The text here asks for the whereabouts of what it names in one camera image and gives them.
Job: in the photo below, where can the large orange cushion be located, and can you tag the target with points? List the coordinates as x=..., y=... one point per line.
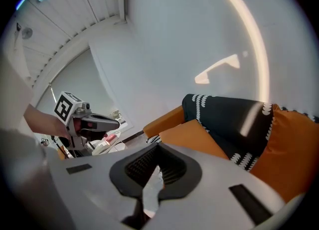
x=189, y=136
x=289, y=154

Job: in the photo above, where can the window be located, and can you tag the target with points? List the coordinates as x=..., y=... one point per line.
x=117, y=116

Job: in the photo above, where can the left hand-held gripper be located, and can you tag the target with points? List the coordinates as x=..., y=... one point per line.
x=64, y=108

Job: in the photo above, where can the person's white shirt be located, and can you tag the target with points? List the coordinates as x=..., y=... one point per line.
x=15, y=94

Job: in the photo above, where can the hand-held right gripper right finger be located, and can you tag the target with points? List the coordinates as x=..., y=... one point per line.
x=211, y=204

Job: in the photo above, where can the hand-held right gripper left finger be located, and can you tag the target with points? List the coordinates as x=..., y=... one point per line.
x=94, y=194

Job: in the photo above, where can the person's left forearm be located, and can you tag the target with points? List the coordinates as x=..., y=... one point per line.
x=45, y=121

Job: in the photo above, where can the round ceiling sensor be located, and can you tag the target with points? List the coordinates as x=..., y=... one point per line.
x=27, y=33

